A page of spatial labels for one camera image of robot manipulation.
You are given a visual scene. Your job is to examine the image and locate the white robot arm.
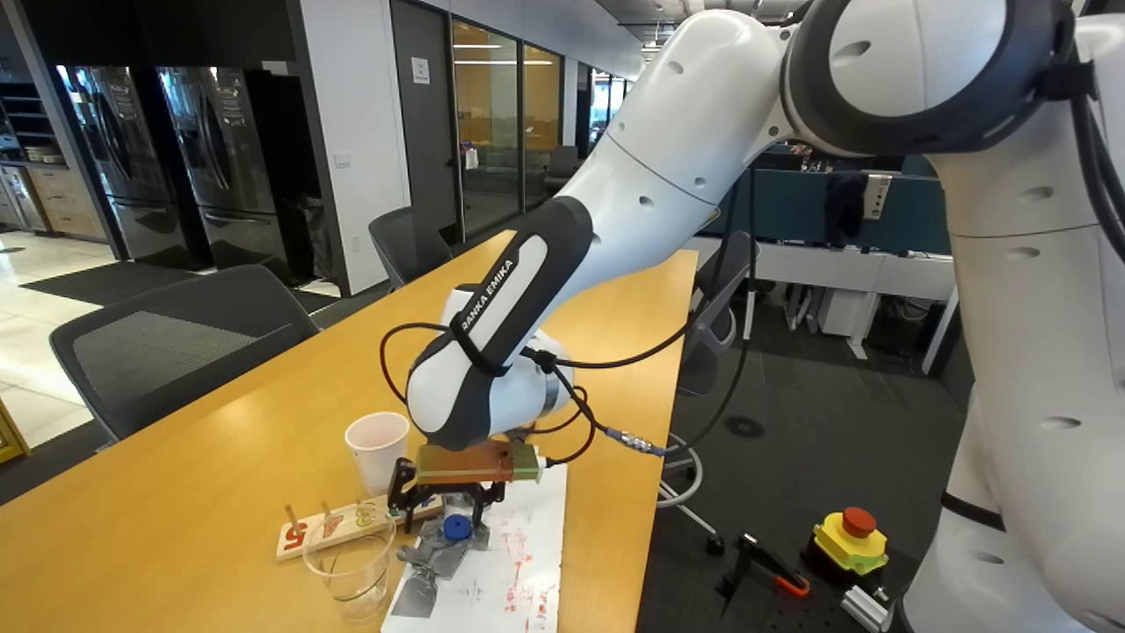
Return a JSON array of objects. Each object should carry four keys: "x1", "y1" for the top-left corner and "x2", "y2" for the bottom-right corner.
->
[{"x1": 404, "y1": 0, "x2": 1125, "y2": 633}]

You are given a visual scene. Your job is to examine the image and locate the dark grey office chair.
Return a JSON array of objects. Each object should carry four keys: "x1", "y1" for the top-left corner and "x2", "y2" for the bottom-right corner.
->
[{"x1": 369, "y1": 207, "x2": 453, "y2": 286}]

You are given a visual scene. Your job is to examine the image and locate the black orange clamp tool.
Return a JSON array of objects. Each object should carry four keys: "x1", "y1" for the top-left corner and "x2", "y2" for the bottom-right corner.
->
[{"x1": 716, "y1": 533, "x2": 813, "y2": 603}]

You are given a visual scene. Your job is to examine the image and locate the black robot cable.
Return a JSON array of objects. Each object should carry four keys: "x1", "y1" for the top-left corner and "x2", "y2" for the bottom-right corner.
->
[{"x1": 375, "y1": 207, "x2": 758, "y2": 468}]

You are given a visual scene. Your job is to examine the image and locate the white paper cup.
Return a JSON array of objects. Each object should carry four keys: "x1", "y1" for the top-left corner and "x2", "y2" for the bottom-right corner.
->
[{"x1": 344, "y1": 413, "x2": 412, "y2": 494}]

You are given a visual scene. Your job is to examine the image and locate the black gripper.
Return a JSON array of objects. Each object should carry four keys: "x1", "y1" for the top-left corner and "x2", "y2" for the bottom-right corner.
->
[{"x1": 385, "y1": 456, "x2": 506, "y2": 538}]

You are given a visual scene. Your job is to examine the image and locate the wrist camera mount block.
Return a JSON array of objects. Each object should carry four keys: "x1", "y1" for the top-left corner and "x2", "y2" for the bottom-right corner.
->
[{"x1": 413, "y1": 438, "x2": 541, "y2": 485}]

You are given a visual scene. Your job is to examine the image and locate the wooden number puzzle board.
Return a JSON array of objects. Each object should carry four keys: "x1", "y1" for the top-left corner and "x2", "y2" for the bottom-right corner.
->
[{"x1": 274, "y1": 497, "x2": 447, "y2": 563}]

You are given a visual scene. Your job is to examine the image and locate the yellow red emergency stop button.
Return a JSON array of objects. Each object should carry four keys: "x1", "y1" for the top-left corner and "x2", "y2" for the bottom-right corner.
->
[{"x1": 813, "y1": 508, "x2": 890, "y2": 578}]

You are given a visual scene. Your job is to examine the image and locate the white whiteboard sheet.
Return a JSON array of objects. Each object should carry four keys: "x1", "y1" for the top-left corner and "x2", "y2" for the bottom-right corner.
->
[{"x1": 379, "y1": 468, "x2": 566, "y2": 633}]

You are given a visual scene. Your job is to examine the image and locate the grey mesh office chair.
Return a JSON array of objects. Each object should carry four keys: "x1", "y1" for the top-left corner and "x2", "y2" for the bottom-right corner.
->
[{"x1": 50, "y1": 265, "x2": 316, "y2": 438}]

